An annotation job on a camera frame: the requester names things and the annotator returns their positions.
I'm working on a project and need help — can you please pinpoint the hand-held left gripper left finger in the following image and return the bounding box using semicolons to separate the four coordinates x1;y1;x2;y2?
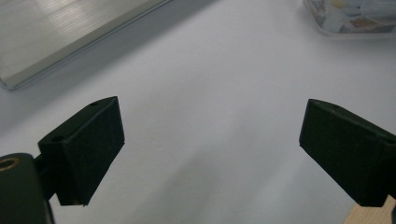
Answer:
37;95;126;207

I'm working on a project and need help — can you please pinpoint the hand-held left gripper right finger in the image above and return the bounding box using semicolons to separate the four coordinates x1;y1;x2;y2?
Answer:
298;98;396;208

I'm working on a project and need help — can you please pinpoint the white wire rack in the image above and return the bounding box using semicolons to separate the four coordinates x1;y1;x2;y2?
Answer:
0;0;173;91

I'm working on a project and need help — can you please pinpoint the small clear plastic container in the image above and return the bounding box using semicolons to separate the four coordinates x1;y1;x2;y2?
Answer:
302;0;396;40

